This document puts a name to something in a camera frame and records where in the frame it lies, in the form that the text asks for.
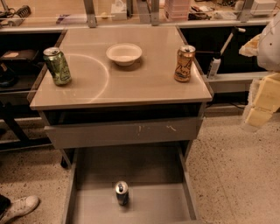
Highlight grey top drawer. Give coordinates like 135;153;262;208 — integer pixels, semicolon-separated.
45;117;202;149

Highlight blue silver redbull can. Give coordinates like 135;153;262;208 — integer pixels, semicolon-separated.
115;181;130;206

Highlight white sneaker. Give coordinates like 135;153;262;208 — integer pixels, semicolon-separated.
0;195;39;224

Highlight grey drawer cabinet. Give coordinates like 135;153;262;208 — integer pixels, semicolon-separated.
26;25;214;170

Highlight open middle drawer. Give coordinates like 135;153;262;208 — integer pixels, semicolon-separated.
61;144;204;224

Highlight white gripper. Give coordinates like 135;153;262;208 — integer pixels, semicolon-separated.
239;34;280;128

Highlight white box on bench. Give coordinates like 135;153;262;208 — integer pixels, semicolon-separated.
250;0;277;16

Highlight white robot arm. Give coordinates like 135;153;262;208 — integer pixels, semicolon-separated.
239;13;280;131

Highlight white paper bowl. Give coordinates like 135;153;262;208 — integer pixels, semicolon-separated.
106;43;143;67

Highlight orange soda can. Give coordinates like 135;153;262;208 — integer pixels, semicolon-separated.
174;45;196;82

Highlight white tissue box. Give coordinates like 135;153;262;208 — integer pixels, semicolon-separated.
110;0;127;21

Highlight pink stacked trays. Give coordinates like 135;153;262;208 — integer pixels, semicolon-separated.
164;0;191;21

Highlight black coiled cable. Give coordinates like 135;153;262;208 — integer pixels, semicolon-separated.
0;4;32;21

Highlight green soda can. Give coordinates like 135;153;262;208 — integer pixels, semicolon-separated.
43;47;72;86

